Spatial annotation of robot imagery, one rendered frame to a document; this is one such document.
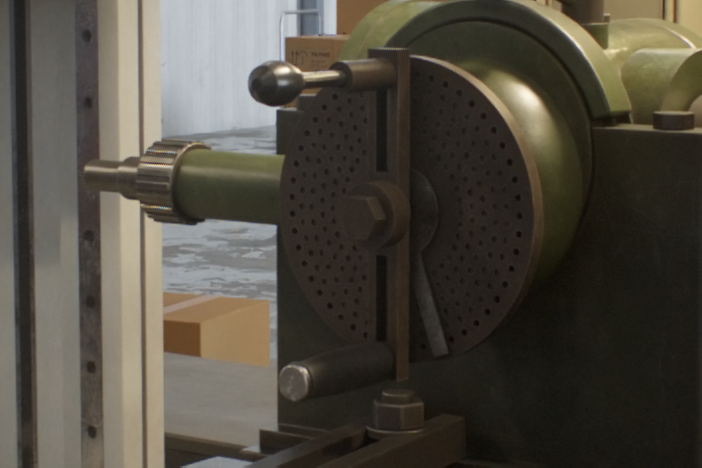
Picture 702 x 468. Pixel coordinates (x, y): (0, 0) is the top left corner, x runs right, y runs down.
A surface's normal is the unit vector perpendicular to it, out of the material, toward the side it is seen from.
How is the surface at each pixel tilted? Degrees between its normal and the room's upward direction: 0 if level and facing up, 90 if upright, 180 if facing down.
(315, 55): 90
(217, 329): 90
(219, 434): 0
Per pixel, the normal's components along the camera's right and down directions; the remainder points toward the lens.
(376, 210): 0.70, -0.44
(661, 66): -0.30, -0.80
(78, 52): -0.59, 0.10
